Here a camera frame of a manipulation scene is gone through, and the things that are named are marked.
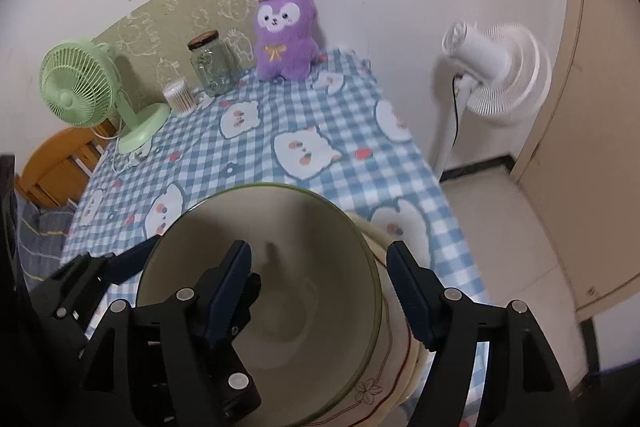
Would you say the blue checked tablecloth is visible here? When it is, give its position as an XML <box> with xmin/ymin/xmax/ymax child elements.
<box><xmin>60</xmin><ymin>48</ymin><xmax>491</xmax><ymax>427</ymax></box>

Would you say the grey plaid bedding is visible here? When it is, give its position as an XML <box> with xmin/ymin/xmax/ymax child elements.
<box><xmin>14</xmin><ymin>197</ymin><xmax>78</xmax><ymax>293</ymax></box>

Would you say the large floral bowl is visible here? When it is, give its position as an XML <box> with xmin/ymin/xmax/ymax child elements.
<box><xmin>136</xmin><ymin>183</ymin><xmax>385</xmax><ymax>425</ymax></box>

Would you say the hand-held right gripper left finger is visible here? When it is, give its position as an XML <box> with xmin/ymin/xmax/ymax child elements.
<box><xmin>80</xmin><ymin>241</ymin><xmax>253</xmax><ymax>427</ymax></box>

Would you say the white plate red trim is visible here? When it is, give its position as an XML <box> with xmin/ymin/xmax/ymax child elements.
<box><xmin>320</xmin><ymin>227</ymin><xmax>438</xmax><ymax>425</ymax></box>

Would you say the white standing fan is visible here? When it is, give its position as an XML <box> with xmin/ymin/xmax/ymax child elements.
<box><xmin>431</xmin><ymin>21</ymin><xmax>553</xmax><ymax>180</ymax></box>

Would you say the beige printed wall mat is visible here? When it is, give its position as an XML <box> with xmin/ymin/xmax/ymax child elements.
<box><xmin>90</xmin><ymin>0</ymin><xmax>261</xmax><ymax>95</ymax></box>

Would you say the beige cabinet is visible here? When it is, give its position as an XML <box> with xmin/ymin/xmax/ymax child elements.
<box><xmin>510</xmin><ymin>0</ymin><xmax>640</xmax><ymax>323</ymax></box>

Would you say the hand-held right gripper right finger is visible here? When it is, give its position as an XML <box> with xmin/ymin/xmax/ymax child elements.
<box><xmin>386</xmin><ymin>241</ymin><xmax>573</xmax><ymax>427</ymax></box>

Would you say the purple plush toy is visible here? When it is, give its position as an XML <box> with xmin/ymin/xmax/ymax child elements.
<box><xmin>252</xmin><ymin>0</ymin><xmax>321</xmax><ymax>82</ymax></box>

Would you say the white fan cable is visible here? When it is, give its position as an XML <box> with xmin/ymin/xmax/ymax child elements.
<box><xmin>111</xmin><ymin>117</ymin><xmax>153</xmax><ymax>175</ymax></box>

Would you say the black fan cable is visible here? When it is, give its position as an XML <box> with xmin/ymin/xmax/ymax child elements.
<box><xmin>451</xmin><ymin>74</ymin><xmax>463</xmax><ymax>152</ymax></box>

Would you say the green desk fan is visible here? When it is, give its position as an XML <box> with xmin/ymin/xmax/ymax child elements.
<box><xmin>39</xmin><ymin>38</ymin><xmax>172</xmax><ymax>155</ymax></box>

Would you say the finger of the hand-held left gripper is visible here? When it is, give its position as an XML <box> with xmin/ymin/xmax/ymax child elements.
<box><xmin>212</xmin><ymin>272</ymin><xmax>263</xmax><ymax>414</ymax></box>
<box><xmin>35</xmin><ymin>239</ymin><xmax>157</xmax><ymax>333</ymax></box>

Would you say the cotton swab container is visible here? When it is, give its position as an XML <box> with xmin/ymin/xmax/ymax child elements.
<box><xmin>162</xmin><ymin>77</ymin><xmax>197</xmax><ymax>114</ymax></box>

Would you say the glass jar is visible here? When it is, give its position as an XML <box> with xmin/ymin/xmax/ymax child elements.
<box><xmin>187</xmin><ymin>30</ymin><xmax>238</xmax><ymax>98</ymax></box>

